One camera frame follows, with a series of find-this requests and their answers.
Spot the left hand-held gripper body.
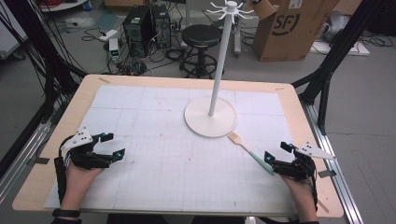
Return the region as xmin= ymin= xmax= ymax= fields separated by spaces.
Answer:
xmin=60 ymin=126 xmax=114 ymax=171

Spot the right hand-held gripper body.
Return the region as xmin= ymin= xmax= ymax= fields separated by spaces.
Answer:
xmin=271 ymin=142 xmax=338 ymax=182

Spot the wooden spatula with teal handle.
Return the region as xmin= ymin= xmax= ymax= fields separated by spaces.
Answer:
xmin=227 ymin=132 xmax=276 ymax=176

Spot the white hook stand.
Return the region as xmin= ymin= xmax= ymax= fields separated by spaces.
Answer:
xmin=184 ymin=0 xmax=255 ymax=139

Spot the person's left hand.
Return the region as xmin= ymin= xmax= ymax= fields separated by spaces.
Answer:
xmin=60 ymin=161 xmax=106 ymax=211

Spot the person's right hand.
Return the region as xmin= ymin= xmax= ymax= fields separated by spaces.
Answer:
xmin=281 ymin=174 xmax=319 ymax=222

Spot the white grid mat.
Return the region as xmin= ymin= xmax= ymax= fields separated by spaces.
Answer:
xmin=44 ymin=85 xmax=299 ymax=215

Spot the black wristband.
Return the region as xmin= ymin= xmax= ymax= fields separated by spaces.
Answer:
xmin=51 ymin=208 xmax=81 ymax=218

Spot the small power supply with display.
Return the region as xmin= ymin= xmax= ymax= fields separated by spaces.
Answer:
xmin=107 ymin=37 xmax=120 ymax=63

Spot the black metal stand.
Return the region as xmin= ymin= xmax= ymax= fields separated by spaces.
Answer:
xmin=290 ymin=0 xmax=389 ymax=135
xmin=0 ymin=0 xmax=89 ymax=178

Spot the white power strip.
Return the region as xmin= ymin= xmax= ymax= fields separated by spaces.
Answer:
xmin=98 ymin=29 xmax=120 ymax=42

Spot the black computer tower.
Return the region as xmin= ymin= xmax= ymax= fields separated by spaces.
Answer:
xmin=121 ymin=5 xmax=154 ymax=58
xmin=150 ymin=4 xmax=173 ymax=49

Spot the brown cardboard box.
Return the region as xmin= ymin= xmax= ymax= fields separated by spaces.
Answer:
xmin=244 ymin=0 xmax=341 ymax=63

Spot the black round stool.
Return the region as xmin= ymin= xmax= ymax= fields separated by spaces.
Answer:
xmin=178 ymin=23 xmax=225 ymax=79

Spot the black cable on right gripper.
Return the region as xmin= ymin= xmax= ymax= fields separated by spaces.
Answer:
xmin=307 ymin=155 xmax=319 ymax=213

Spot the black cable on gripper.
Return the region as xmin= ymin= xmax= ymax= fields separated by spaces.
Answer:
xmin=53 ymin=133 xmax=76 ymax=206
xmin=307 ymin=155 xmax=319 ymax=213

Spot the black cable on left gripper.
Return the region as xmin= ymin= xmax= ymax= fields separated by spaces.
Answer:
xmin=53 ymin=133 xmax=76 ymax=206

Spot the aluminium rail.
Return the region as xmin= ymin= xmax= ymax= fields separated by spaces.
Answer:
xmin=0 ymin=96 xmax=73 ymax=205
xmin=300 ymin=99 xmax=364 ymax=224

